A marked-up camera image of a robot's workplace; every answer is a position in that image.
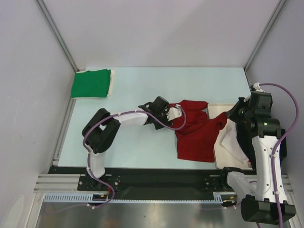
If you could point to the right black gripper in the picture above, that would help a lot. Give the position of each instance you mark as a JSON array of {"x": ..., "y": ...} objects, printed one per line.
[{"x": 232, "y": 113}]

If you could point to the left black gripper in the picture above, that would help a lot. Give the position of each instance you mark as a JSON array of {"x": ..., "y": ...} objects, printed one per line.
[{"x": 165, "y": 120}]

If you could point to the red t shirt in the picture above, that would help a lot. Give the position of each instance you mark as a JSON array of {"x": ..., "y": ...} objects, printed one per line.
[{"x": 195, "y": 141}]

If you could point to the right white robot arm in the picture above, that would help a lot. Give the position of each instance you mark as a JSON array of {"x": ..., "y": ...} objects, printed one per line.
[{"x": 265, "y": 202}]

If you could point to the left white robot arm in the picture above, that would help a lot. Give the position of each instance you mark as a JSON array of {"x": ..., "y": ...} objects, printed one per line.
[{"x": 102, "y": 129}]

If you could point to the black t shirt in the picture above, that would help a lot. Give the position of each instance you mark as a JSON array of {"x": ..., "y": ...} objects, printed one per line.
[{"x": 244, "y": 141}]

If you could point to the white t shirt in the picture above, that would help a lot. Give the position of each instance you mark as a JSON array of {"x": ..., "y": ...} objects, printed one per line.
[{"x": 227, "y": 141}]

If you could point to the white tray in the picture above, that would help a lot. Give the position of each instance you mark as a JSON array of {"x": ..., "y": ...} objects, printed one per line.
[{"x": 226, "y": 160}]

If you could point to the folded green t shirt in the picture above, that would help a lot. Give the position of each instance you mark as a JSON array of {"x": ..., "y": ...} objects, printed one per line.
[{"x": 91, "y": 83}]

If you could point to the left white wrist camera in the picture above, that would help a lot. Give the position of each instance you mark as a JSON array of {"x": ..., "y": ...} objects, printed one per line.
[{"x": 174, "y": 112}]

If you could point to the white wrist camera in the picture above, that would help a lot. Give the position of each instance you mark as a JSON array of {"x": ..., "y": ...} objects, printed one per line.
[
  {"x": 174, "y": 112},
  {"x": 256, "y": 88}
]

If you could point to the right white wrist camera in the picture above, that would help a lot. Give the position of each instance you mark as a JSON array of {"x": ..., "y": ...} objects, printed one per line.
[{"x": 256, "y": 88}]

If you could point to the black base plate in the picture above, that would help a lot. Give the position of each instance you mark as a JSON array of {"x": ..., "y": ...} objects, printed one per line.
[{"x": 152, "y": 184}]

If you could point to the right aluminium frame post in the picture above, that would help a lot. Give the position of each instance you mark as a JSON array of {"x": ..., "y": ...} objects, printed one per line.
[{"x": 266, "y": 31}]

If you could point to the aluminium frame post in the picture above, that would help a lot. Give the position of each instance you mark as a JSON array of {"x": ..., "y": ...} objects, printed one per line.
[
  {"x": 56, "y": 33},
  {"x": 266, "y": 31}
]

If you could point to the aluminium front rail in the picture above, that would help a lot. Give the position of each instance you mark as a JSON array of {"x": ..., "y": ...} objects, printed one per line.
[{"x": 56, "y": 183}]

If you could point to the left aluminium frame post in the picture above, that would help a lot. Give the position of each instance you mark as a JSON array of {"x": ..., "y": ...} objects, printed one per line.
[{"x": 56, "y": 33}]

